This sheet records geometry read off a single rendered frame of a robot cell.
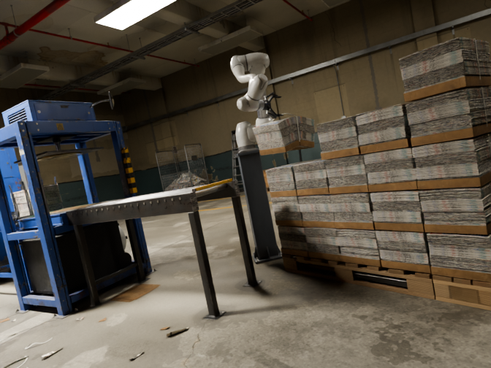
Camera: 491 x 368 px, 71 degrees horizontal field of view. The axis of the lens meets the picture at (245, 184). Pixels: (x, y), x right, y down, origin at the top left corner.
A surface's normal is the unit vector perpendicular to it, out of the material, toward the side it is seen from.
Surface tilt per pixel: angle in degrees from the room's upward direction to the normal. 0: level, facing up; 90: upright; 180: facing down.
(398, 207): 90
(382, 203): 90
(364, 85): 90
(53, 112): 90
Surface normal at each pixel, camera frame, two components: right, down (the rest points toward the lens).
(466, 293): -0.77, 0.19
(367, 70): -0.51, 0.15
